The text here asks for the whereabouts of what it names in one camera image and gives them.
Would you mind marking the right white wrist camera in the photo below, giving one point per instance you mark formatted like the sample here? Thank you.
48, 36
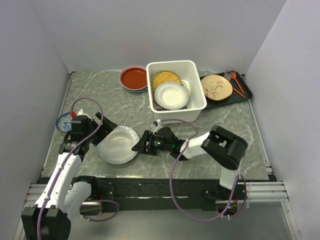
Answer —
158, 125

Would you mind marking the blue white small bowl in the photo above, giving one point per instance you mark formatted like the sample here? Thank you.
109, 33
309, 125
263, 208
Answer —
64, 122

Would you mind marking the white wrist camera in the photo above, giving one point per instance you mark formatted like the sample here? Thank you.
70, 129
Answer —
158, 125
81, 112

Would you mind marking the orange plastic fork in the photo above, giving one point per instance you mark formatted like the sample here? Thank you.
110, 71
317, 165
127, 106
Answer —
239, 93

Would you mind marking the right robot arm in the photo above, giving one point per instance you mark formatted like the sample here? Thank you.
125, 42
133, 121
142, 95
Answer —
225, 147

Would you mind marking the cream floral plate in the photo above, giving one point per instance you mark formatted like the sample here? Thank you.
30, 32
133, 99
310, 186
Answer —
187, 87

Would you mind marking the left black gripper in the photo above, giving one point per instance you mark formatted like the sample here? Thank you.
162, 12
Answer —
109, 126

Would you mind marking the round bamboo mat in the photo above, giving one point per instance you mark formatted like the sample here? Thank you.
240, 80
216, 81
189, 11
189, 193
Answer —
164, 76

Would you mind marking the white plastic bin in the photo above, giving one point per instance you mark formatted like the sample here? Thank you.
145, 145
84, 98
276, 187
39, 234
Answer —
187, 71

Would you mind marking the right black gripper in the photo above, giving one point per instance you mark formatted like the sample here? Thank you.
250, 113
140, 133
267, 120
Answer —
141, 145

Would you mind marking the red round plate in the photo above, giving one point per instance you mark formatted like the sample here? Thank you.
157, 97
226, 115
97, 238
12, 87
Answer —
134, 79

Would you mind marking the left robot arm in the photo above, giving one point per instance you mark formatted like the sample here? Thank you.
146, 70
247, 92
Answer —
51, 215

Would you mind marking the clear plastic cup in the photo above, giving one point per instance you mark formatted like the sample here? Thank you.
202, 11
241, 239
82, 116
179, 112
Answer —
229, 73

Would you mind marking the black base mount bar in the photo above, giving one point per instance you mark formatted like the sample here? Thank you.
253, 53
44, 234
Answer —
138, 194

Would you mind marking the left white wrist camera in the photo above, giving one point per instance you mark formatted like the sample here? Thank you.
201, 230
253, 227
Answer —
81, 112

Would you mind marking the orange plastic spoon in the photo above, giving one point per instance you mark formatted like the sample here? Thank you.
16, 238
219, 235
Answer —
234, 77

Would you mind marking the beige bird pattern plate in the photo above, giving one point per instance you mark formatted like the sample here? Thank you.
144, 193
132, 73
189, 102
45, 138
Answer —
216, 87

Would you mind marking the aluminium rail frame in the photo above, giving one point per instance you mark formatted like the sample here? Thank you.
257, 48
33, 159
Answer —
256, 192

